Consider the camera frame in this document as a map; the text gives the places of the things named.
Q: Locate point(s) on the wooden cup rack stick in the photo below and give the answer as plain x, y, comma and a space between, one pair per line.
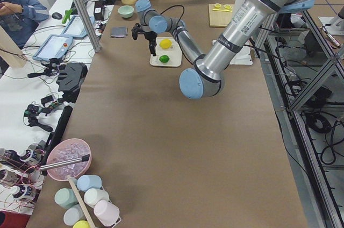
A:
73, 186

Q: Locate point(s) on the yellow plastic knife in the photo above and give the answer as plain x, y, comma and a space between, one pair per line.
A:
221, 10

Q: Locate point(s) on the person in blue jacket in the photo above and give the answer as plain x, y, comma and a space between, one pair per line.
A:
20, 18

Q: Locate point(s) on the aluminium frame post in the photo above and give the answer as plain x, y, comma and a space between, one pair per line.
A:
82, 12

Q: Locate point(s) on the mint green bowl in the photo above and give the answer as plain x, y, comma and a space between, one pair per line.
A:
126, 11

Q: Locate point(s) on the yellow lemon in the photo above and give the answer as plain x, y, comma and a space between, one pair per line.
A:
165, 43

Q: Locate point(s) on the metal scoop in bowl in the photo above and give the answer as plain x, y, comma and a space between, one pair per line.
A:
84, 158

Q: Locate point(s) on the far teach pendant tablet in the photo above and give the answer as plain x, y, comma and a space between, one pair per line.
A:
75, 28

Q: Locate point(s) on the white rabbit print tray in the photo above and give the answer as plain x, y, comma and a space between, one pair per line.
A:
174, 53

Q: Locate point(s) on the white cup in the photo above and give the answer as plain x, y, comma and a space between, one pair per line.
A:
92, 196

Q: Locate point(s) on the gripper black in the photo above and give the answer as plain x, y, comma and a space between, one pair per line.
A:
150, 36

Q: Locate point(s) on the yellow cup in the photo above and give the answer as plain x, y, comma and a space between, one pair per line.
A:
81, 224

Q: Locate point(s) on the green cup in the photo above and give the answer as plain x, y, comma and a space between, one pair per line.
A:
65, 198

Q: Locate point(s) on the bamboo cutting board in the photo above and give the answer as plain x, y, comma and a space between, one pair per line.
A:
219, 19

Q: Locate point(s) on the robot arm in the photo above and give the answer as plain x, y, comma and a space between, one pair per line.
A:
205, 78

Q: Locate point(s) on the upper lemon slice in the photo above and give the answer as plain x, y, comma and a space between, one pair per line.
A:
217, 5

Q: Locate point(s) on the green lime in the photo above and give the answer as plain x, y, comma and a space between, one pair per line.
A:
164, 58

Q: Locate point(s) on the pink bowl of ice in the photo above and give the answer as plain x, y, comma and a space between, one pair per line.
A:
69, 149

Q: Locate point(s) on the black computer mouse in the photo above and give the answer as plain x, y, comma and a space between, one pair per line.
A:
57, 16

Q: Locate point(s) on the pink cup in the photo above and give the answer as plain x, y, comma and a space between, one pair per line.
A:
107, 213

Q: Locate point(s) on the black box on desk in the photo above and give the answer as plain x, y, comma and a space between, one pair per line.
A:
99, 10

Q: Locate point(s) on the lower lemon slice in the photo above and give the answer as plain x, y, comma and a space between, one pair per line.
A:
227, 6

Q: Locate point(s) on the black device on desk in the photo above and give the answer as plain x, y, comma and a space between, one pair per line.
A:
71, 76

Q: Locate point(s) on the green clamp tool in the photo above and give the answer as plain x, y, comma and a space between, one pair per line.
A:
66, 16

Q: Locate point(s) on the grey cup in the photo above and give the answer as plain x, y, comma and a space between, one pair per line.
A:
73, 215

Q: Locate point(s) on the near teach pendant tablet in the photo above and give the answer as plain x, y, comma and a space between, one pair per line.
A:
54, 47

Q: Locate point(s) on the teach pendant tablet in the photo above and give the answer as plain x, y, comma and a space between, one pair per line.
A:
54, 47
75, 28

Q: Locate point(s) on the lemon slice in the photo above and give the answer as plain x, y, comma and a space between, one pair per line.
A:
227, 6
217, 5

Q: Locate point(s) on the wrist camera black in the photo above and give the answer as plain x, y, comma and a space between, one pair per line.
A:
137, 30

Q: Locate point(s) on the brown cardboard piece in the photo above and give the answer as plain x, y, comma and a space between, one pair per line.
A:
10, 52

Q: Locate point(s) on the grey folded cloth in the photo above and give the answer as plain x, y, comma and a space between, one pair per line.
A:
119, 32

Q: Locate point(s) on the blue cup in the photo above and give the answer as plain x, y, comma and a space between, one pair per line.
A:
86, 182

